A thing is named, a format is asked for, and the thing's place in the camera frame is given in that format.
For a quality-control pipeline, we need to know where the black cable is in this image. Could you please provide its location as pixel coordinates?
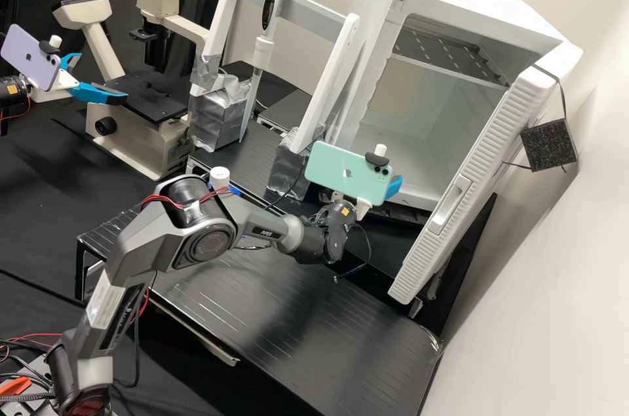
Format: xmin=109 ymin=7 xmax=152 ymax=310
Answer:
xmin=333 ymin=224 xmax=373 ymax=284
xmin=263 ymin=160 xmax=309 ymax=213

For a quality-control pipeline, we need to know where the black tray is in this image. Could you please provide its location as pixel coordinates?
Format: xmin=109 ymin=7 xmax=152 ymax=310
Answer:
xmin=255 ymin=89 xmax=315 ymax=135

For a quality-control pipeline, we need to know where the wrist camera phone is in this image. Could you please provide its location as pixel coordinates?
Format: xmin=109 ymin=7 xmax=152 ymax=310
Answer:
xmin=304 ymin=140 xmax=395 ymax=206
xmin=0 ymin=24 xmax=64 ymax=92

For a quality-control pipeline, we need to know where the black platform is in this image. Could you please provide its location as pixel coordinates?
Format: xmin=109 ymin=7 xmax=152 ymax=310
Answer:
xmin=304 ymin=189 xmax=498 ymax=338
xmin=76 ymin=204 xmax=441 ymax=416

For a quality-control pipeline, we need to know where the incubator door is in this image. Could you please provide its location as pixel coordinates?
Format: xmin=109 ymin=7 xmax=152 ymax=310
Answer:
xmin=388 ymin=64 xmax=579 ymax=310

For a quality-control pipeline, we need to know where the red wire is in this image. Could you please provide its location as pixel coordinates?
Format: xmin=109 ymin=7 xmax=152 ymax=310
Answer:
xmin=0 ymin=331 xmax=65 ymax=354

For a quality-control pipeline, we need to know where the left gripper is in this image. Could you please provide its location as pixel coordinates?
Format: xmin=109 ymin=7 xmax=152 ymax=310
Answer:
xmin=29 ymin=52 xmax=130 ymax=108

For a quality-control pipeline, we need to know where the left wrist camera phone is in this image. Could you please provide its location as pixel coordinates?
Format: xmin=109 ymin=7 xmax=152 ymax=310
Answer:
xmin=0 ymin=24 xmax=64 ymax=92

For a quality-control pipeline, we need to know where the small bottle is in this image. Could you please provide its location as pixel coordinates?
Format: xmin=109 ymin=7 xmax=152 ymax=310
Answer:
xmin=208 ymin=166 xmax=233 ymax=191

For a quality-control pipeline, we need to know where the blue bottle holder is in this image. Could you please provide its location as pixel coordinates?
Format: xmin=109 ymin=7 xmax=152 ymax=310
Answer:
xmin=206 ymin=181 xmax=243 ymax=199

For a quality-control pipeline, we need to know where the cream microscope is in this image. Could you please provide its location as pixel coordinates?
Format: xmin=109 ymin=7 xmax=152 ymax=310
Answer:
xmin=51 ymin=0 xmax=212 ymax=183

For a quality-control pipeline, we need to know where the pipette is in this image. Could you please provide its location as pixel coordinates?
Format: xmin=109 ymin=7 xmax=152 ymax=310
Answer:
xmin=239 ymin=0 xmax=295 ymax=143

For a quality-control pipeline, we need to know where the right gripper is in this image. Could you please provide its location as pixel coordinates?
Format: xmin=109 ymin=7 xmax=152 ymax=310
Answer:
xmin=354 ymin=174 xmax=404 ymax=222

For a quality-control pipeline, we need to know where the right wrist camera phone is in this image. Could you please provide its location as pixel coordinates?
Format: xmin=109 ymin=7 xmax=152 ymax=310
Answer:
xmin=304 ymin=140 xmax=395 ymax=206

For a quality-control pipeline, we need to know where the white pipette stand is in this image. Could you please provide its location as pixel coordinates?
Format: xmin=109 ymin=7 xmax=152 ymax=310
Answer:
xmin=188 ymin=0 xmax=368 ymax=202

